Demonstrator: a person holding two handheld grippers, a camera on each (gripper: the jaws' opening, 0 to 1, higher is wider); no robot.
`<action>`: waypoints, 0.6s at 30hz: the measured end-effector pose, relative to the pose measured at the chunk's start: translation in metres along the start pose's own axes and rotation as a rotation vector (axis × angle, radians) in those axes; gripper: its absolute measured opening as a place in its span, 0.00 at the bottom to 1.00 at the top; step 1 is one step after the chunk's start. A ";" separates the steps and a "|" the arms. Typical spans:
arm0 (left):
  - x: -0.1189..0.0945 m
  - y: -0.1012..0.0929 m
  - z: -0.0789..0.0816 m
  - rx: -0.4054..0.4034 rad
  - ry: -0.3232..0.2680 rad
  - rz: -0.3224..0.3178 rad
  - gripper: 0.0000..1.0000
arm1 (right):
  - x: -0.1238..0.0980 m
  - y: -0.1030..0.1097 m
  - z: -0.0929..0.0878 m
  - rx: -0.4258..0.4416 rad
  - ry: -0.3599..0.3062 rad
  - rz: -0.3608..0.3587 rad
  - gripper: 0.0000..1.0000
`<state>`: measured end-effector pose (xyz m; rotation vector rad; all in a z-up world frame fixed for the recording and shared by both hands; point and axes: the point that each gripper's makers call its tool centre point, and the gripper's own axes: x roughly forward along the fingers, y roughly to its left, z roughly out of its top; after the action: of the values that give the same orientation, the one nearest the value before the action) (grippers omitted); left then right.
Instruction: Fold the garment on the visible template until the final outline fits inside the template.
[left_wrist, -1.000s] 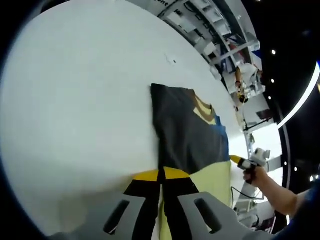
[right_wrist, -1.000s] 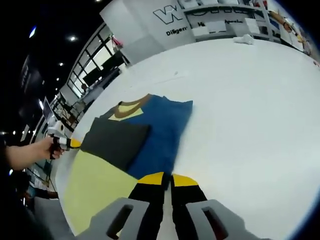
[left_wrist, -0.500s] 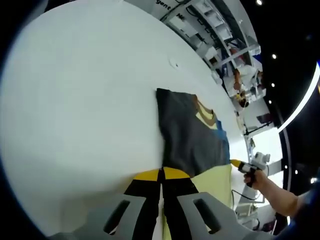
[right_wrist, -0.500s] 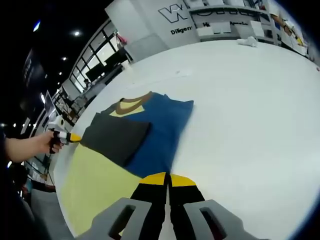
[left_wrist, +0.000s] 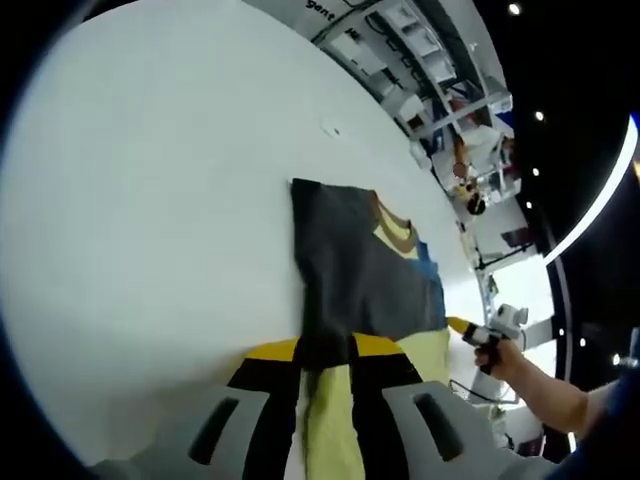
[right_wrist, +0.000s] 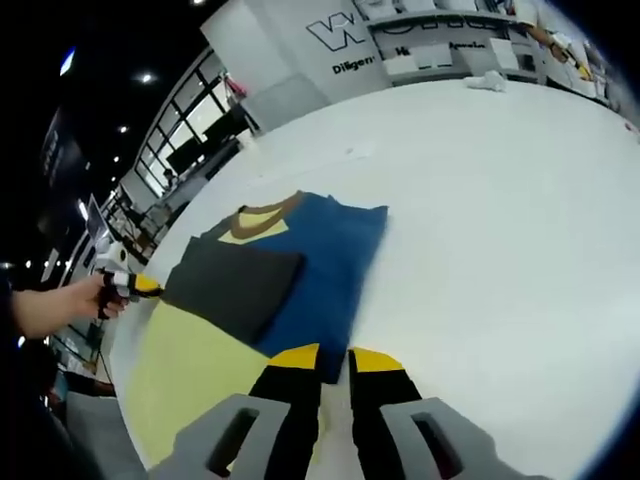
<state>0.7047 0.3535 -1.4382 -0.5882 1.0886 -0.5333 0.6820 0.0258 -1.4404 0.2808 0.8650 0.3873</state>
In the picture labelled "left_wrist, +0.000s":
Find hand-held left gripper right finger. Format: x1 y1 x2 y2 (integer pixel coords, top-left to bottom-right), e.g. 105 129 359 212
346 332 507 480

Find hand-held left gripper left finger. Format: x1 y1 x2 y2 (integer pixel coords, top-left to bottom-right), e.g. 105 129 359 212
88 336 307 480

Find yellow grey blue garment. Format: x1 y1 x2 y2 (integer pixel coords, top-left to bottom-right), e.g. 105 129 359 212
288 176 452 480

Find person's right hand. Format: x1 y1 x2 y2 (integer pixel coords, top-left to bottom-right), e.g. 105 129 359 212
472 331 525 377

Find grey metal shelf unit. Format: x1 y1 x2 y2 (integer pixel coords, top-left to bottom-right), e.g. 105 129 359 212
308 0 514 144

